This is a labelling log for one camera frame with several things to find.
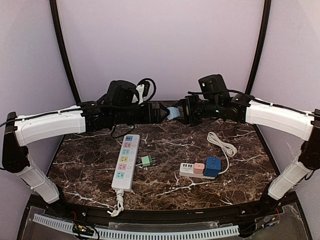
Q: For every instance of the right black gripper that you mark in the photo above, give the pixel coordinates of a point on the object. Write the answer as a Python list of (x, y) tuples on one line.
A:
[(189, 110)]

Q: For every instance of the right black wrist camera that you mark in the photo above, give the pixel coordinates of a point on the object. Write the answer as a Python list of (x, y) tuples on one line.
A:
[(211, 84)]

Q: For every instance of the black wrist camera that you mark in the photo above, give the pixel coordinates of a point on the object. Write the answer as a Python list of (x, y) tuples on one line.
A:
[(120, 93), (211, 84)]

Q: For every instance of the black front table rail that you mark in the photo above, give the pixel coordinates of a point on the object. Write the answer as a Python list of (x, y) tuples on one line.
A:
[(237, 214)]

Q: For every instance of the white coiled cable small strip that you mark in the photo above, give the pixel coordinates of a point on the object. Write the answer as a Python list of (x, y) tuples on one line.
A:
[(229, 150)]

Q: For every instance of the white cable long strip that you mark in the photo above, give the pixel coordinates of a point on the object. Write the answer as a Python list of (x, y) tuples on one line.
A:
[(120, 203)]

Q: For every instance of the left black frame post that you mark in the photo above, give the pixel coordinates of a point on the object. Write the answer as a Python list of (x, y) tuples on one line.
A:
[(63, 51)]

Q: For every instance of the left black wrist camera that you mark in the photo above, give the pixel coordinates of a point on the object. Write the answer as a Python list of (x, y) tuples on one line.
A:
[(120, 93)]

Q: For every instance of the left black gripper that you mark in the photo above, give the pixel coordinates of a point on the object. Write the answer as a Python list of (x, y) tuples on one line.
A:
[(155, 112)]

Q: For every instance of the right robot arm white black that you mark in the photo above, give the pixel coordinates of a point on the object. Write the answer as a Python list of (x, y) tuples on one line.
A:
[(247, 109)]

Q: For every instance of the long white colourful power strip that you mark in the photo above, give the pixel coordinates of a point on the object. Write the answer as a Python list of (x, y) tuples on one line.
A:
[(126, 162)]

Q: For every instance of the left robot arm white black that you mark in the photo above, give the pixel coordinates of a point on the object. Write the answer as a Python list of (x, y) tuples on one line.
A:
[(83, 118)]

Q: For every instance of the white slotted cable duct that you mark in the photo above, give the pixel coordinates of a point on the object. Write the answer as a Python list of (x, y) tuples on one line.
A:
[(119, 234)]

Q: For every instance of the blue cube socket adapter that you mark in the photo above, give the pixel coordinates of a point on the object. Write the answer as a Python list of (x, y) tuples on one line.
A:
[(212, 167)]

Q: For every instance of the small white power strip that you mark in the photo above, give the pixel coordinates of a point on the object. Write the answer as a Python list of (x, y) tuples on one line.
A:
[(187, 170)]

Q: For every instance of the pink plug adapter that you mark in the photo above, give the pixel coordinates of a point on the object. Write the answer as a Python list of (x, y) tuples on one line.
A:
[(198, 168)]

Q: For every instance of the light blue plug adapter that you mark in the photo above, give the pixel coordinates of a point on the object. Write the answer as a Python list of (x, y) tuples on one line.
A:
[(174, 113)]

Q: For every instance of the green plug adapter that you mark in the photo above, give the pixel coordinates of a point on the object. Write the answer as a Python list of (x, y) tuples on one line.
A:
[(147, 161)]

